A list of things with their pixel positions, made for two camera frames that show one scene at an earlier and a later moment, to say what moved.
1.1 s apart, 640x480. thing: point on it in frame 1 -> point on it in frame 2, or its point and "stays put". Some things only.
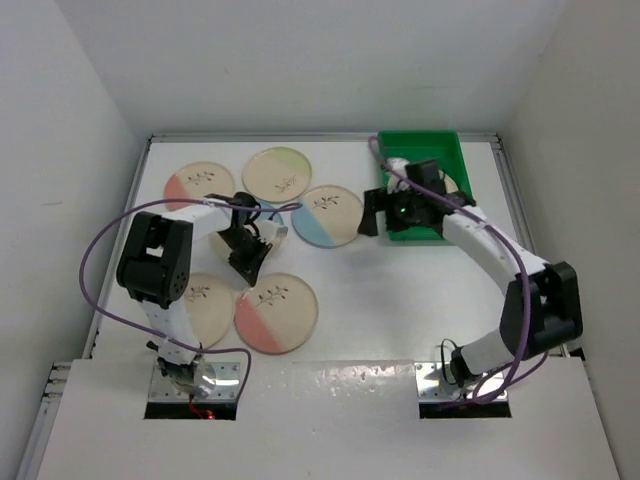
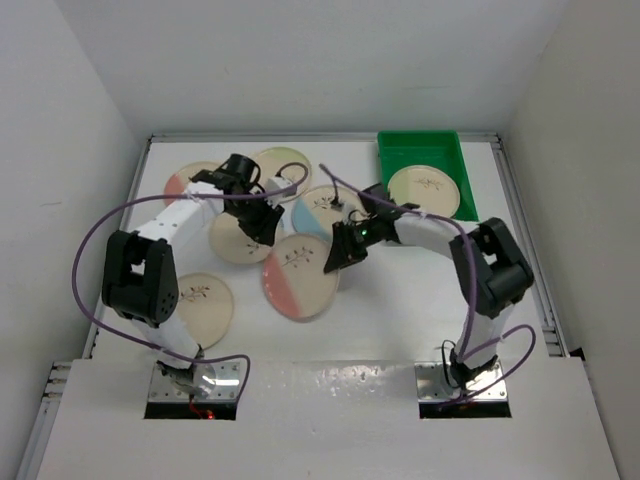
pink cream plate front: [276, 316] -> [294, 280]
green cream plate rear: [276, 174] stays put
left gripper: [249, 267] -> [264, 227]
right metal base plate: [433, 388] stays put
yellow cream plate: [209, 307] stays put
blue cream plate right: [327, 216] stays put
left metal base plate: [226, 385] stays put
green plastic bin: [441, 146] stays put
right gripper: [379, 199] -> [344, 249]
